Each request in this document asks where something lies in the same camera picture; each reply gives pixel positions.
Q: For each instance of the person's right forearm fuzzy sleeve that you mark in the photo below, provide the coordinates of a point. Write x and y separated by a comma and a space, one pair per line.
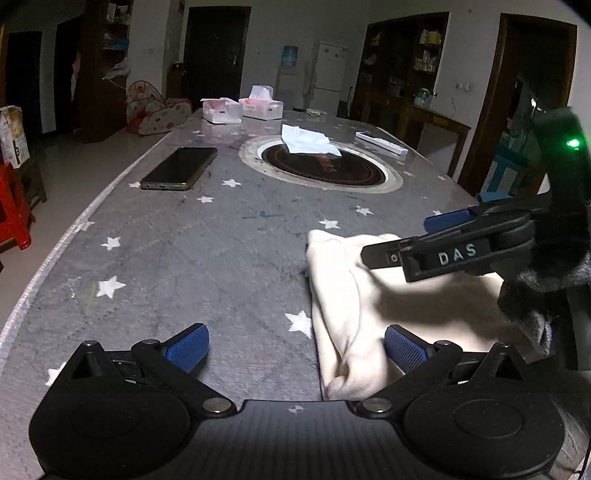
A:
531, 307

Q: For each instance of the dark wooden door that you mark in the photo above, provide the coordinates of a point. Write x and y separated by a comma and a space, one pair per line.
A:
216, 57

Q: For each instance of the dark wooden display cabinet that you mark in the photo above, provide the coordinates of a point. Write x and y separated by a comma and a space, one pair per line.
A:
399, 64

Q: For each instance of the white refrigerator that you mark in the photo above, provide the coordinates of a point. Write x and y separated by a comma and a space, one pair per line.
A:
328, 76

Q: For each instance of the pale green glass jar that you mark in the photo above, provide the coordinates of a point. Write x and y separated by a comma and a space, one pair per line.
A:
422, 98

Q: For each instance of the wooden side table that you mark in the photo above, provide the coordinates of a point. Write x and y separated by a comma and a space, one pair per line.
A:
431, 124

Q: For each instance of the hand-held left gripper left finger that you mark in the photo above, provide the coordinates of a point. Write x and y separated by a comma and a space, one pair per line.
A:
187, 350

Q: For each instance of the round built-in induction cooker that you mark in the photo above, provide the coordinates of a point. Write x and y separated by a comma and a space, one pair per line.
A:
323, 168

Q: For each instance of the printed cardboard box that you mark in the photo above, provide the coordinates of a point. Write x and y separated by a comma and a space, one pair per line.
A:
13, 136

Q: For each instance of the polka-dot children's play tent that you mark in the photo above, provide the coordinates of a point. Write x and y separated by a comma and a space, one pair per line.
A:
157, 113

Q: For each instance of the dark wooden open shelf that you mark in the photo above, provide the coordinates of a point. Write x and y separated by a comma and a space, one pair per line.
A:
104, 69

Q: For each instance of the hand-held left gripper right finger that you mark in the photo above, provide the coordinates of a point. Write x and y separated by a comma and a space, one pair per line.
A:
406, 350

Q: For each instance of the crumpled white tissue paper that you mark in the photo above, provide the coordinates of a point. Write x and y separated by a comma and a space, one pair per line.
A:
307, 141

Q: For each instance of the wooden door frame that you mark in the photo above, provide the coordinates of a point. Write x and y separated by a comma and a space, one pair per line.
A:
512, 101

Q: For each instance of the cream cloth garment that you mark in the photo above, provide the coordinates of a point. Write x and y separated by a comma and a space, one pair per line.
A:
344, 295

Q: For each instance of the water dispenser with blue bottle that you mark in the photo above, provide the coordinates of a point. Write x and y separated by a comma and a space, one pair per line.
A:
289, 74

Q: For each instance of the white remote stick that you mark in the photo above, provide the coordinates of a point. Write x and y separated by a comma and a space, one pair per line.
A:
381, 144

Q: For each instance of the black smartphone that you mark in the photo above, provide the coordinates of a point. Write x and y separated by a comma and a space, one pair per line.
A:
180, 168

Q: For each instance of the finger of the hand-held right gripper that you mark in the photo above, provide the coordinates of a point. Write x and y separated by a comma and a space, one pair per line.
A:
415, 258
445, 221

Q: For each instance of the white tissue box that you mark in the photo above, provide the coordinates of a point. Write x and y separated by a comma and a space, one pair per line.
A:
261, 107
221, 111

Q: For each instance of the red plastic stool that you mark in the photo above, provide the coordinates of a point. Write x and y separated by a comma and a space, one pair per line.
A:
13, 207

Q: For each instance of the grey star-print tablecloth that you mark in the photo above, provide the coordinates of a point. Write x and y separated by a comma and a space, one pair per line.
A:
207, 258

